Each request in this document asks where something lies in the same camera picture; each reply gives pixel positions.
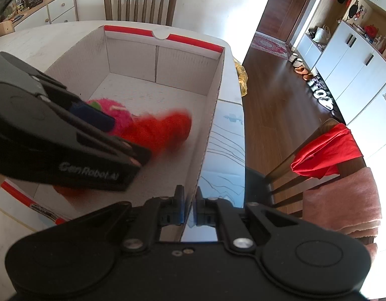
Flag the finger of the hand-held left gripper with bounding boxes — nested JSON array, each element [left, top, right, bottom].
[[76, 131, 152, 167], [30, 70, 116, 133]]

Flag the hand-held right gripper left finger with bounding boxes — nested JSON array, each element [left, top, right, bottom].
[[74, 184, 185, 254]]

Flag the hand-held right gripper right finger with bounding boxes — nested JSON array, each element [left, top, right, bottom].
[[194, 186, 301, 255]]

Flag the pink plush toy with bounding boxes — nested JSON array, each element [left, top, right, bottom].
[[86, 99, 137, 137]]

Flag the red knotted cloth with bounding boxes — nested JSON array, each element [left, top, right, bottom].
[[53, 109, 193, 195]]

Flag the white cardboard box red edge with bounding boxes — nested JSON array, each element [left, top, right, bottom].
[[0, 24, 226, 242]]

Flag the printed table mat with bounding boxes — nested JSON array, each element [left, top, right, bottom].
[[180, 99, 246, 242]]

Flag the wooden chair with black seat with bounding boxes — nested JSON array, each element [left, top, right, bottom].
[[243, 118, 367, 218]]

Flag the wooden sideboard white drawers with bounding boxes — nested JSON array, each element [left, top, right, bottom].
[[0, 0, 79, 38]]

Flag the yellow plastic bag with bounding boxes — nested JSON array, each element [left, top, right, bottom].
[[235, 61, 249, 98]]

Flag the red garment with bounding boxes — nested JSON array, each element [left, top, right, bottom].
[[291, 123, 363, 179]]

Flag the pink towel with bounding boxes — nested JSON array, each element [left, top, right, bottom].
[[301, 166, 383, 262]]

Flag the row of shoes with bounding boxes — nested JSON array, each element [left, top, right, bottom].
[[288, 52, 336, 110]]

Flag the red patterned rug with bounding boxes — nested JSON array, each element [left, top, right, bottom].
[[250, 31, 290, 59]]

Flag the white handbag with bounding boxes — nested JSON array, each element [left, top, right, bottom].
[[312, 27, 331, 45]]

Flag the white storage cabinet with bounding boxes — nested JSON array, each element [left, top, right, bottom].
[[295, 0, 386, 170]]

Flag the brown wooden door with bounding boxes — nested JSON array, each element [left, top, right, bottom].
[[268, 0, 322, 43]]

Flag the black bag with red print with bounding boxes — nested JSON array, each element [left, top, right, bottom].
[[346, 2, 359, 21]]

